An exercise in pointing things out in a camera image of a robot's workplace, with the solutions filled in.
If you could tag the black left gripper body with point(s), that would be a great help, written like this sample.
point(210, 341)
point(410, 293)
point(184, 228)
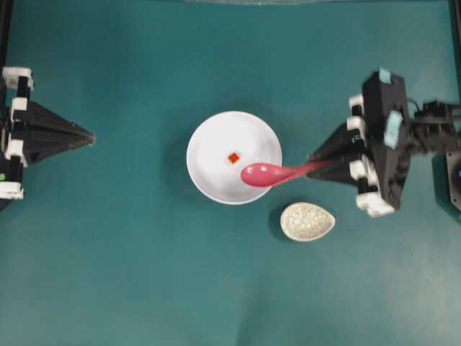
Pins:
point(13, 161)

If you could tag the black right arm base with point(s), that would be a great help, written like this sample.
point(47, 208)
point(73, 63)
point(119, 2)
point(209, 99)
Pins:
point(453, 161)

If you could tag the pink plastic spoon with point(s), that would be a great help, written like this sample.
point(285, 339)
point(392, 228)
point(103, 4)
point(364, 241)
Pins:
point(269, 175)

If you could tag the speckled white egg-shaped dish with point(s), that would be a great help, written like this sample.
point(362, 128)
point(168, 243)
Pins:
point(304, 222)

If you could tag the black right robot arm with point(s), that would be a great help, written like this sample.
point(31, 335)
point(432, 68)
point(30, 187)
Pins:
point(431, 129)

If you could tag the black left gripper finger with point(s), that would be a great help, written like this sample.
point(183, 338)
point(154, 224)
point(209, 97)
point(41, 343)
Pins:
point(36, 150)
point(41, 117)

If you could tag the white round bowl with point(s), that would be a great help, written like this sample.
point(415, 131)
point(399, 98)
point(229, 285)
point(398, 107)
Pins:
point(211, 144)

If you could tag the small red block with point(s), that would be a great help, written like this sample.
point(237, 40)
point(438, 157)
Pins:
point(233, 158)

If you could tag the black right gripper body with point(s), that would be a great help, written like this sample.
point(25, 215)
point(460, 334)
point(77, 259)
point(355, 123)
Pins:
point(380, 114)

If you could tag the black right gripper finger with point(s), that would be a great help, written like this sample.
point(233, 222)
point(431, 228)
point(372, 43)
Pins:
point(335, 171)
point(341, 142)

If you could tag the black frame post left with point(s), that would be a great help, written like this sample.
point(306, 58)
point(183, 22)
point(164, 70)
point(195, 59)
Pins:
point(6, 8)

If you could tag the black frame post right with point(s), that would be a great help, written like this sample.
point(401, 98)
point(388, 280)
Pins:
point(454, 10)

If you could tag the black frame post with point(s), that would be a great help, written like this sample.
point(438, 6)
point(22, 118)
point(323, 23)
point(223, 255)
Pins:
point(454, 10)
point(6, 8)

